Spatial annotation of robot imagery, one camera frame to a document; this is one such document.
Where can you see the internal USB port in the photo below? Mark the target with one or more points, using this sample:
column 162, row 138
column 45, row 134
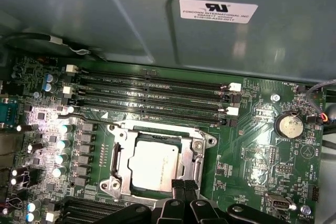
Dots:
column 278, row 204

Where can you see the silver coin battery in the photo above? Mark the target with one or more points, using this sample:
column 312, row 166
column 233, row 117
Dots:
column 288, row 125

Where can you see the black open PC case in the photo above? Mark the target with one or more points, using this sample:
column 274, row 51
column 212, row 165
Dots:
column 78, row 11

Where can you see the green motherboard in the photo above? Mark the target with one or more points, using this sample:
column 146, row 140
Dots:
column 236, row 155

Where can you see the metal locking lever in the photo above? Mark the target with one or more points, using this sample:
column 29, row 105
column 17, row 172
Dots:
column 71, row 115

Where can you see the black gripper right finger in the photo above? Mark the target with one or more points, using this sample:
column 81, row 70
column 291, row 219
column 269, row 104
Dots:
column 202, row 211

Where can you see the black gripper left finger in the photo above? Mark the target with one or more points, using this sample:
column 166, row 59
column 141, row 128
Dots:
column 168, row 211

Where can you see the silver CPU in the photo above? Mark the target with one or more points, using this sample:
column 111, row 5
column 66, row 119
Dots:
column 155, row 166

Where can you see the white printed label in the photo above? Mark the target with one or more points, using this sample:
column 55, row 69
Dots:
column 218, row 11

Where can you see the CPU socket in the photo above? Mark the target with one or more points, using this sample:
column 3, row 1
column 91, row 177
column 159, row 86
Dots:
column 109, row 184

